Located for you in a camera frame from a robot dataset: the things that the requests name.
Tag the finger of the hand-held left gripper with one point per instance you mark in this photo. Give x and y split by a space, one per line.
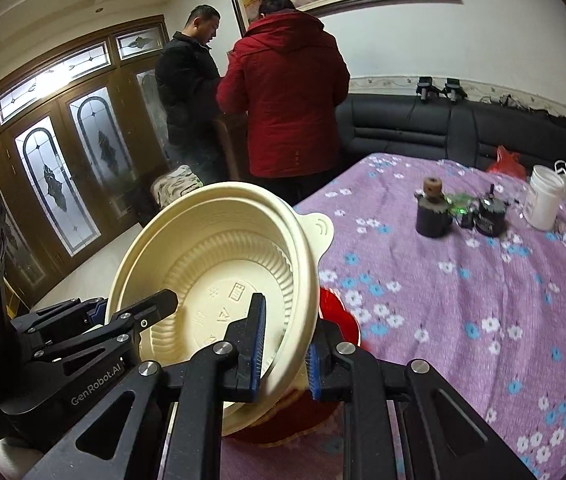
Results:
153 305
63 312

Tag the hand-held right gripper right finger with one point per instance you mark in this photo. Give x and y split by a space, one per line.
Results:
313 375

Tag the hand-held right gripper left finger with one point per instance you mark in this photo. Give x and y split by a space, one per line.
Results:
258 350

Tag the red gold-rimmed plate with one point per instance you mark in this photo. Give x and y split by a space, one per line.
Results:
338 310

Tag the cream plastic bowl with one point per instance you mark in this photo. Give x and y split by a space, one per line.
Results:
203 240

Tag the wooden glass door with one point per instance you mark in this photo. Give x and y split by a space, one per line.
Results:
38 200

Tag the beige patterned cushion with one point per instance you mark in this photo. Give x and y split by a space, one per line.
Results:
175 187

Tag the purple floral tablecloth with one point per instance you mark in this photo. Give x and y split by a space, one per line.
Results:
463 335

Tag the wooden cabinet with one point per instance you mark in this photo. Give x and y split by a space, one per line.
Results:
235 145

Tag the black canister with cork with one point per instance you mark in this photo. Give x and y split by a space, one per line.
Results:
430 217

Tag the black round device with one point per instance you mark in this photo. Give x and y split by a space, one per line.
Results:
492 215

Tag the black leather sofa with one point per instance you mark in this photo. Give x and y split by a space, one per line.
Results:
413 130

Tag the red plastic bag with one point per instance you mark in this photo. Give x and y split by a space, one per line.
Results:
505 162

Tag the white plastic jar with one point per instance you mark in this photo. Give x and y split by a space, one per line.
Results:
543 200

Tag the black device on sofa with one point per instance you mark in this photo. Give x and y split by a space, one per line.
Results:
425 89
454 90

